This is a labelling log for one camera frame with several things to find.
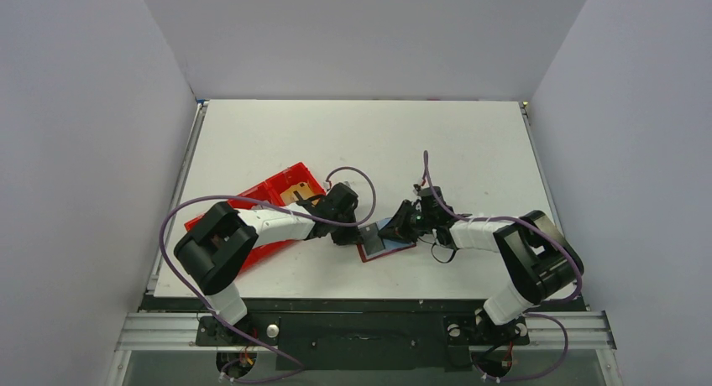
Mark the red leather card holder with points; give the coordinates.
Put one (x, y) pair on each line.
(390, 245)

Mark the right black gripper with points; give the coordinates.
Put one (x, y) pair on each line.
(408, 217)

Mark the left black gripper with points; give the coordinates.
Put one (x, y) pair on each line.
(345, 234)

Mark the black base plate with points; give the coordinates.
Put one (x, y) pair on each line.
(356, 334)

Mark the dark green VIP credit card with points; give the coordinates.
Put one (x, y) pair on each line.
(373, 244)

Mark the gold credit card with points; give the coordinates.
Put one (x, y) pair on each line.
(298, 192)

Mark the red plastic tray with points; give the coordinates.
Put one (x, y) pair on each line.
(274, 222)

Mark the aluminium frame rail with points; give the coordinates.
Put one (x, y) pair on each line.
(176, 332)

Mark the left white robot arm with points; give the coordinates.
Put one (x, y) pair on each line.
(215, 250)

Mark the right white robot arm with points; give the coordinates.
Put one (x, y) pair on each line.
(537, 257)

